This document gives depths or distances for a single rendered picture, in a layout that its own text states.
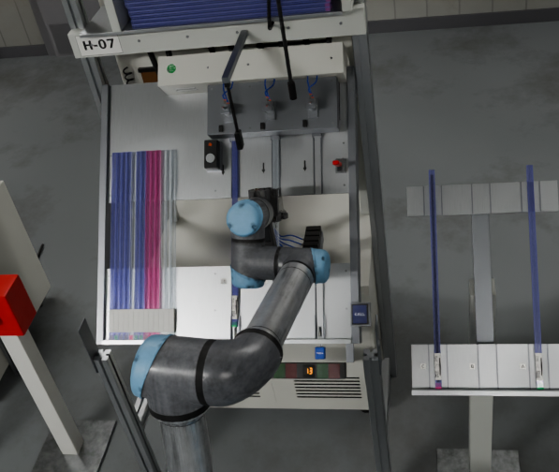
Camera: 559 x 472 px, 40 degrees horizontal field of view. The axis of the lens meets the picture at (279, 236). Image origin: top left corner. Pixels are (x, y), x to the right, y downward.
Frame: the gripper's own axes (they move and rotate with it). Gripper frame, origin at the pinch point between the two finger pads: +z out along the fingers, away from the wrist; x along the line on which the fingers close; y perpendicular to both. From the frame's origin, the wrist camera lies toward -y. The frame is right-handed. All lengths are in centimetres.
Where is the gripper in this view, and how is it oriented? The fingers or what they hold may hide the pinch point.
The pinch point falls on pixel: (275, 213)
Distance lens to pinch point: 198.2
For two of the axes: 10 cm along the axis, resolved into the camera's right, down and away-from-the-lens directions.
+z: 2.0, -1.2, 9.7
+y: -0.6, -9.9, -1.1
